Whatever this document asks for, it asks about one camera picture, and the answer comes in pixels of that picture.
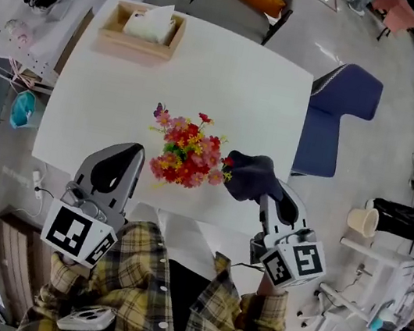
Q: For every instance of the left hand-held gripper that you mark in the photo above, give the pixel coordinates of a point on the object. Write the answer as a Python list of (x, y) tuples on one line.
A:
[(68, 233)]

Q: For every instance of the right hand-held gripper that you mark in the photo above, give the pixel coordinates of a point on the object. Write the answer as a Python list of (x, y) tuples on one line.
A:
[(305, 259)]

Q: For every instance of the dark blue wiping cloth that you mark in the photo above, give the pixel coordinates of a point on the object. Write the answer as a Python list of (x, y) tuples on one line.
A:
[(252, 176)]

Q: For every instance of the red pink flower bouquet pot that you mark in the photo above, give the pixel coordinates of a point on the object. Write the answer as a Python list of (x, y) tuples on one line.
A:
[(188, 157)]

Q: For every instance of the person's left forearm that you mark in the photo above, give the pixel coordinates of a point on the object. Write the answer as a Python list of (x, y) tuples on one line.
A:
[(66, 278)]

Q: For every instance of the person's right forearm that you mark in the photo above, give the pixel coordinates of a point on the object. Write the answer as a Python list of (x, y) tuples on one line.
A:
[(265, 309)]

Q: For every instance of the white power strip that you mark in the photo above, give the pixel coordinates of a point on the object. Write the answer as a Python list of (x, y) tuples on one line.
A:
[(37, 182)]

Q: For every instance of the blue chair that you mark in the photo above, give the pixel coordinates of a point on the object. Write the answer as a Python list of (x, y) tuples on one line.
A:
[(323, 134)]

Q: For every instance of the person's white trousers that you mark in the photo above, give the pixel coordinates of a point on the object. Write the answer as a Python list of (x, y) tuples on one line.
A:
[(186, 236)]

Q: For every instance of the teal waste bin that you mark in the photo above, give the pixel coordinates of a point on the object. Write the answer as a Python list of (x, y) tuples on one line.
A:
[(22, 110)]

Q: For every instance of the white side table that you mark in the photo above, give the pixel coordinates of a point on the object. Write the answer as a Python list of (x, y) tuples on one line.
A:
[(391, 264)]

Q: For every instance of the person's plaid shirt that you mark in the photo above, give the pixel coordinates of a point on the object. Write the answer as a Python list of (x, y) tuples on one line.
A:
[(143, 300)]

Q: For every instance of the wooden slatted board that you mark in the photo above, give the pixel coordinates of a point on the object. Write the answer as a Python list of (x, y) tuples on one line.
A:
[(18, 266)]

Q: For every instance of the white metal shelf rack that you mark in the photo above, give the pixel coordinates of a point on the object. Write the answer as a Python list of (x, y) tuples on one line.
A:
[(38, 65)]

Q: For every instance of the wooden tissue box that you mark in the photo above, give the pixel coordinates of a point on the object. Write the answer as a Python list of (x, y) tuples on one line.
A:
[(133, 44)]

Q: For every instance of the white smartphone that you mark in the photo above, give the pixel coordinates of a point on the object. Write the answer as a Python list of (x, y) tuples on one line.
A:
[(85, 318)]

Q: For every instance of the white and teal bottle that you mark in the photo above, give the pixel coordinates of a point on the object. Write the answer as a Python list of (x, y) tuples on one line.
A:
[(382, 320)]

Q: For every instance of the white tissue pack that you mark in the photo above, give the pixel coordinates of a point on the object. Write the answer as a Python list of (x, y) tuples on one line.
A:
[(148, 27)]

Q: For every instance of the grey chair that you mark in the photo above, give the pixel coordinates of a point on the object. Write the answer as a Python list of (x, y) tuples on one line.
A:
[(226, 9)]

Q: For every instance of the pink fabric chair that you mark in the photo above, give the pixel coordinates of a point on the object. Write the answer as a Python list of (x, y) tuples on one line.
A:
[(396, 13)]

